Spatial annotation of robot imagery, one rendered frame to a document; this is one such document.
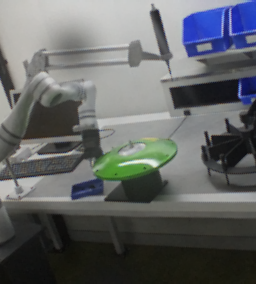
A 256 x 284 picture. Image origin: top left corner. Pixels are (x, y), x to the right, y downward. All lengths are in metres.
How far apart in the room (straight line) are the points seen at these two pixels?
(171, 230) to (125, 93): 0.92
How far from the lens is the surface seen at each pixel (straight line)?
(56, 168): 2.20
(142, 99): 2.66
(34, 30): 2.92
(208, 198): 1.60
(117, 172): 1.59
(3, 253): 1.86
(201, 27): 2.38
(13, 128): 1.71
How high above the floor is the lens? 1.68
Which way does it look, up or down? 19 degrees down
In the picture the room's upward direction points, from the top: 17 degrees counter-clockwise
